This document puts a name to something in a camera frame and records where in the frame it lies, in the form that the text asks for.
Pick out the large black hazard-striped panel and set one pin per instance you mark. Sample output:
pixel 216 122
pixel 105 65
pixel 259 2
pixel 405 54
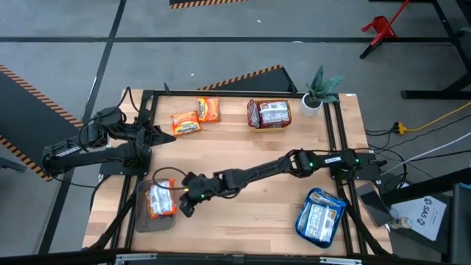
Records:
pixel 22 110

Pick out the snake plant in white pot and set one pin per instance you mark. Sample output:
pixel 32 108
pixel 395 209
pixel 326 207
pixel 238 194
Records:
pixel 311 106

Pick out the silver brown packet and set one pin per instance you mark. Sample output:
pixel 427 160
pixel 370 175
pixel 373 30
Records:
pixel 275 115

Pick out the teal plastic bin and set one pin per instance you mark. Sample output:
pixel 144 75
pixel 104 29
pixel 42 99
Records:
pixel 320 245

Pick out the black table front beam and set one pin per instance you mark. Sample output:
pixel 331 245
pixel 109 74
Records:
pixel 235 259

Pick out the black desk leg frame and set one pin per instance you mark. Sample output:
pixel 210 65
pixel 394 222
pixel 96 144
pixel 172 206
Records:
pixel 434 94

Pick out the white printed paper sheet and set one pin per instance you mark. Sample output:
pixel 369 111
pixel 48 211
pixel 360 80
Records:
pixel 423 217

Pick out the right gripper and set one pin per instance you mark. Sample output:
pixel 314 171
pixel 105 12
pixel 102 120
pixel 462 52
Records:
pixel 202 187

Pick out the blue Maruchan ramen pack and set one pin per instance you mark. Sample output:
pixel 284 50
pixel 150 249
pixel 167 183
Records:
pixel 318 222
pixel 325 197

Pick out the orange Maruchan chicken ramen pack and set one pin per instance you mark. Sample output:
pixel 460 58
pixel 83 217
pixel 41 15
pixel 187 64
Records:
pixel 208 109
pixel 161 198
pixel 186 123

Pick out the small clear bottle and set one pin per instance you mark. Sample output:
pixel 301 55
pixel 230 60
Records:
pixel 403 222

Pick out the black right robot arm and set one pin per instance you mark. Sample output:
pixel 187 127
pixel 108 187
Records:
pixel 265 171

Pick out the black aluminium table frame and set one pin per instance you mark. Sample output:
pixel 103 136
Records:
pixel 184 92

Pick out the black side table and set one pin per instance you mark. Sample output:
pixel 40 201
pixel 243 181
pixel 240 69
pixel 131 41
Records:
pixel 423 189

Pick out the black chair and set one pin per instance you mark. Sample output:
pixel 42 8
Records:
pixel 461 228

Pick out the dark smartphone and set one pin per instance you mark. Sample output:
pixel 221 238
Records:
pixel 373 204

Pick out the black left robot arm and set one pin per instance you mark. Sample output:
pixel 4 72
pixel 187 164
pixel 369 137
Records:
pixel 84 156

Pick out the yellow plastic bin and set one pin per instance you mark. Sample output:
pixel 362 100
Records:
pixel 270 129

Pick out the small black hazard-striped panel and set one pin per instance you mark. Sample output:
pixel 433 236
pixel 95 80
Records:
pixel 191 1

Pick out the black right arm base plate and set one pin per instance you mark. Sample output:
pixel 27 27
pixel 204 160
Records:
pixel 368 173

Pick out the triangular black hazard-striped panel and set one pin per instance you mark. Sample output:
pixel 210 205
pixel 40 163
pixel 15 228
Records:
pixel 265 82

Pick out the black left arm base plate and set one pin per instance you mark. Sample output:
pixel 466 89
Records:
pixel 110 170

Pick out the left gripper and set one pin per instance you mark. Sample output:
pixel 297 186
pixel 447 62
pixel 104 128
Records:
pixel 140 133

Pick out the grey translucent plastic bin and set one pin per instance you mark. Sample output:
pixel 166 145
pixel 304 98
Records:
pixel 154 224

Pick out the red Maruchan beef ramen pack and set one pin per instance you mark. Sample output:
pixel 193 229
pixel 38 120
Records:
pixel 253 115

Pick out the red floor stand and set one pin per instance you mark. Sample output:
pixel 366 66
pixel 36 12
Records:
pixel 380 26

